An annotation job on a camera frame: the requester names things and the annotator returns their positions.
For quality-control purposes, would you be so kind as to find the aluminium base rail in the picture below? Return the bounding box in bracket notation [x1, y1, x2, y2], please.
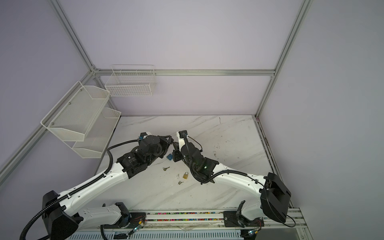
[59, 207, 308, 232]

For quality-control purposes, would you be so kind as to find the white mesh shelf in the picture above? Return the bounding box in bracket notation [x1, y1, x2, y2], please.
[41, 82, 110, 142]
[72, 108, 121, 159]

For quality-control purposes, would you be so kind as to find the white wire basket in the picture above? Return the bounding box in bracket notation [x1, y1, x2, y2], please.
[105, 65, 157, 97]

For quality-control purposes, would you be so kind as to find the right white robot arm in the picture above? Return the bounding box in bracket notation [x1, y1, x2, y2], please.
[174, 132, 295, 228]

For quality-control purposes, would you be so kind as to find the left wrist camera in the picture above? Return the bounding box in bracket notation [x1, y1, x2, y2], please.
[138, 132, 151, 141]

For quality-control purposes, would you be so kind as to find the lower white mesh shelf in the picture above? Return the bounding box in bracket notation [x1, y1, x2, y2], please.
[72, 108, 121, 159]

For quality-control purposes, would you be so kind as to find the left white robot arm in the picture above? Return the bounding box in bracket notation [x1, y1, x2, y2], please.
[39, 133, 174, 240]

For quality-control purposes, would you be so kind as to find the left black corrugated cable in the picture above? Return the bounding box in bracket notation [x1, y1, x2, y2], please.
[19, 138, 142, 240]

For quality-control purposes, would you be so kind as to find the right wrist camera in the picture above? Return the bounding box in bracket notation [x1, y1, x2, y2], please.
[177, 130, 188, 151]

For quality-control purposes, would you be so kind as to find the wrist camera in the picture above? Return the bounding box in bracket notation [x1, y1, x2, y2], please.
[177, 130, 188, 151]
[138, 132, 151, 141]

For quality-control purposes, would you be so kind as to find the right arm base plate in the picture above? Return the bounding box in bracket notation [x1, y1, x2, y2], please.
[223, 211, 265, 228]

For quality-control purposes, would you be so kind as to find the brass padlock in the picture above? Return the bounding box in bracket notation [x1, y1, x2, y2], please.
[183, 172, 189, 180]

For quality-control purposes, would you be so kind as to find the upper white mesh shelf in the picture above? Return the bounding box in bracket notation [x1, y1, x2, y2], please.
[41, 82, 110, 142]

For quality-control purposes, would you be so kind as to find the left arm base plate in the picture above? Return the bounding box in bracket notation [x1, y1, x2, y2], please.
[104, 212, 147, 229]

